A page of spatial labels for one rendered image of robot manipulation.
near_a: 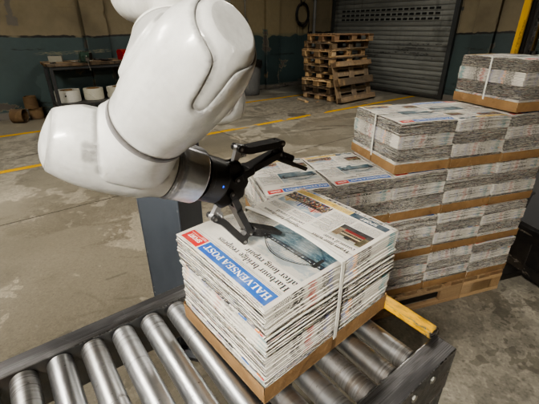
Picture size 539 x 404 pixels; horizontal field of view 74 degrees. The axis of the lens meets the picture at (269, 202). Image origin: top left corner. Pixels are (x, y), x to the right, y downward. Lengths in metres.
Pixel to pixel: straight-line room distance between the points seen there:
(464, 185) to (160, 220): 1.40
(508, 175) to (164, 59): 1.92
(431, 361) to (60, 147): 0.76
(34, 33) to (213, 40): 7.27
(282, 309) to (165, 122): 0.35
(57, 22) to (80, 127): 7.20
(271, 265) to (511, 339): 1.78
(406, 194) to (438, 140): 0.27
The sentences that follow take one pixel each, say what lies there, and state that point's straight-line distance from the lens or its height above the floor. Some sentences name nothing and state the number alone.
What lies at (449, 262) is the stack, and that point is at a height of 0.28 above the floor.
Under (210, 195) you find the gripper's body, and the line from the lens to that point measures 0.55.
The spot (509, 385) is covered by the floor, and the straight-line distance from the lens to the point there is 2.04.
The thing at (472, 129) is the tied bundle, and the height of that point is 1.01.
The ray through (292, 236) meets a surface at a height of 1.03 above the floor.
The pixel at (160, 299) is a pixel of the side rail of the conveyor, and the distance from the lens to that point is 0.96.
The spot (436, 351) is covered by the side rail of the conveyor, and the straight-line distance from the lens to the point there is 0.88.
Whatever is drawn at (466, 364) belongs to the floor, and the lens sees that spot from 2.04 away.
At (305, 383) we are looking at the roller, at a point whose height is 0.79.
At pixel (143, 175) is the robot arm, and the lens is 0.46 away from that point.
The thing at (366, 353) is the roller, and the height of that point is 0.80.
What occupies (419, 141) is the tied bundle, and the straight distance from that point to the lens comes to 1.66.
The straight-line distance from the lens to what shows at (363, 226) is 0.78.
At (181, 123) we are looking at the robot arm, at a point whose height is 1.32.
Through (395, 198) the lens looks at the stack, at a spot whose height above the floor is 0.72.
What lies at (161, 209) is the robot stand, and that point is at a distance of 1.45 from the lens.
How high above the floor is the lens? 1.41
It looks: 26 degrees down
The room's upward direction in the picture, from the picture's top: straight up
